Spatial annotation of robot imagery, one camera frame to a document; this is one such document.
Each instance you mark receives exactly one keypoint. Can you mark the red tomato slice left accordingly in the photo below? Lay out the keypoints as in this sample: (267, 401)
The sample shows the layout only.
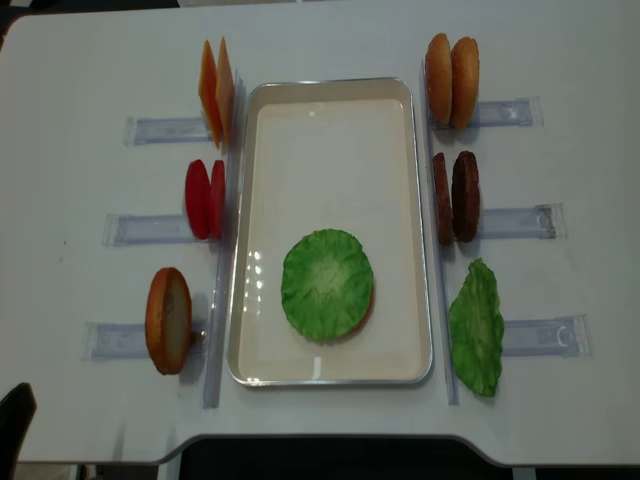
(197, 186)

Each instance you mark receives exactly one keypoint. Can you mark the bun half far right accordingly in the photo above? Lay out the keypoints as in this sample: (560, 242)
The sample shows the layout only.
(465, 81)

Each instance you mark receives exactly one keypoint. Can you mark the brown meat patty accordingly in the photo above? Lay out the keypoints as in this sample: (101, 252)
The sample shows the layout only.
(465, 197)
(443, 203)

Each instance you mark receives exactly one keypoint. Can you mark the brown meat patty left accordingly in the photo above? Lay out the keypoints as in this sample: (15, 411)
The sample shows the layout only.
(443, 203)

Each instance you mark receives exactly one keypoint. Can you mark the clear holder for lettuce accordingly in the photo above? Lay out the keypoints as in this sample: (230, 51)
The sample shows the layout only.
(566, 336)

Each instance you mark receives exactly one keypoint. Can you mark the round lettuce leaf on tray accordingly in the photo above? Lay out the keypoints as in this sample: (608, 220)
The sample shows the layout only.
(327, 285)

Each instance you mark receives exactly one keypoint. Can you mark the black chair corner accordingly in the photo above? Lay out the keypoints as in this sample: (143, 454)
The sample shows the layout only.
(17, 409)

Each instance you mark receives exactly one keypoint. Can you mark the bun half standing left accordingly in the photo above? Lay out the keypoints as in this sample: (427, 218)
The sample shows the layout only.
(168, 321)

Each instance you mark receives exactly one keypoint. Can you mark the clear holder for right buns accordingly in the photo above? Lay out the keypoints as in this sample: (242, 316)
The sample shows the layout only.
(525, 111)

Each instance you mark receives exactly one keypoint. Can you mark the cream metal tray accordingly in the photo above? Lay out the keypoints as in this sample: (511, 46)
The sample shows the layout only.
(338, 154)

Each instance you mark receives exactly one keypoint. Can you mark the orange cheese slice left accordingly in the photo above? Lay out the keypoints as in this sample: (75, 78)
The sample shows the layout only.
(206, 91)

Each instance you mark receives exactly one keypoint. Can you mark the red tomato slice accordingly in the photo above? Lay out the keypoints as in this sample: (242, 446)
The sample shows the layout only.
(217, 199)
(197, 186)

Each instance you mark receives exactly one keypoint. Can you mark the clear holder for tomato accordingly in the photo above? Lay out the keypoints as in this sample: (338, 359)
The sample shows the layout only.
(126, 230)

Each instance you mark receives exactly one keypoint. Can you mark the clear holder for left bun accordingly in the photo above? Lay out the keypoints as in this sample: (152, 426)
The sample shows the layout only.
(108, 341)

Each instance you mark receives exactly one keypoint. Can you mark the clear holder for patties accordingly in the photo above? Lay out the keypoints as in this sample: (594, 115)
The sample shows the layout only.
(537, 222)

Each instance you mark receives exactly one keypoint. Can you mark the clear rail strip left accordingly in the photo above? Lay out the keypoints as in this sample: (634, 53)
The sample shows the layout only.
(227, 252)

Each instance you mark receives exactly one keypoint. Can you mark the bun half under lettuce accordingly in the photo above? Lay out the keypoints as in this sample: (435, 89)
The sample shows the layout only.
(370, 310)

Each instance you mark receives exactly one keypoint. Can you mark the standing green lettuce leaf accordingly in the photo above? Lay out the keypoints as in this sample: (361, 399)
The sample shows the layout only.
(477, 330)

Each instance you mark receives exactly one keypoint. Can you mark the red tomato slice right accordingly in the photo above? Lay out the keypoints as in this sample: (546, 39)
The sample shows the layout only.
(217, 199)

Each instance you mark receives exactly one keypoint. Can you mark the brown meat patty right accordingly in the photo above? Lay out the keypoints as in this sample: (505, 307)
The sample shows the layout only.
(465, 197)

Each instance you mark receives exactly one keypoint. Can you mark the bun half far left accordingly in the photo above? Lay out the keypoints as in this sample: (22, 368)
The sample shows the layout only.
(438, 70)

